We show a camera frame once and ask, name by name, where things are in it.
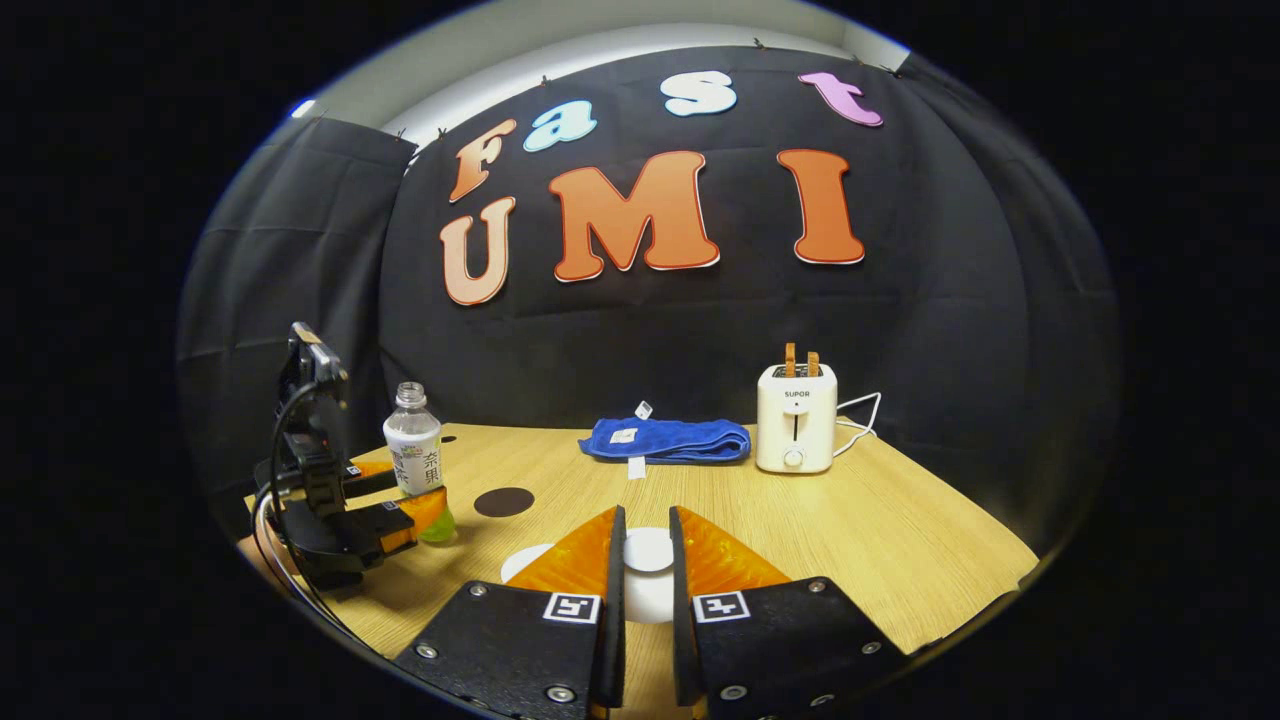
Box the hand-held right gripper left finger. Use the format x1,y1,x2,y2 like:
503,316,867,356
395,505,628,720

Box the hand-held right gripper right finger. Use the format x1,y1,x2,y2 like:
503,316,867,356
668,505,906,720

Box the clear water bottle white label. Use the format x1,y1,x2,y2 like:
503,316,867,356
383,382,457,544

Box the dark round coaster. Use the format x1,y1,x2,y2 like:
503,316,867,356
473,487,536,518

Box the white teacup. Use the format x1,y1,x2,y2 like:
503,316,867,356
500,543,681,626

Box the blue folded towel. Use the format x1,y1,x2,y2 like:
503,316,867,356
578,400,752,481

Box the white toaster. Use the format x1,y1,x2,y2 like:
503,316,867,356
755,362,839,475

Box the black backdrop cloth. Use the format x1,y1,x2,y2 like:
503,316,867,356
178,45,1121,561

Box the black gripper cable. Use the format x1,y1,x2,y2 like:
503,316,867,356
253,385,336,613

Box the white toaster cable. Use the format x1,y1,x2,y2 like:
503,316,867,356
832,392,883,459

